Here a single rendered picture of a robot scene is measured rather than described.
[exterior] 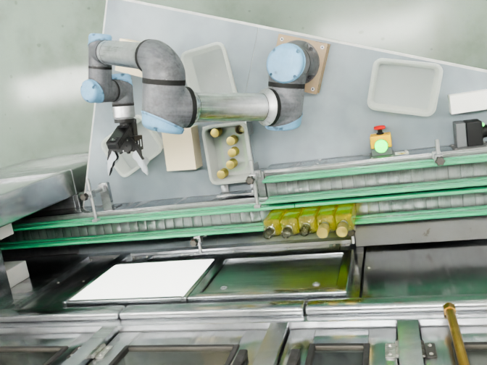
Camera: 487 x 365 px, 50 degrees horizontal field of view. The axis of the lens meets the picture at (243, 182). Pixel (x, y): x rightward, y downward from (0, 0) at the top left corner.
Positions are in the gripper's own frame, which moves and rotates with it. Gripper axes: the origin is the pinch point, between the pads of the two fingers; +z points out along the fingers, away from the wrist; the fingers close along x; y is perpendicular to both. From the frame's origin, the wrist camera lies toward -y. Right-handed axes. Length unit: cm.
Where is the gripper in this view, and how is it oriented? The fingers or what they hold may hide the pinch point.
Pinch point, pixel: (127, 176)
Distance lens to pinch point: 187.3
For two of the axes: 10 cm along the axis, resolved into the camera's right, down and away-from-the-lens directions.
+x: -9.6, 0.1, 2.9
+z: 0.6, 9.8, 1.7
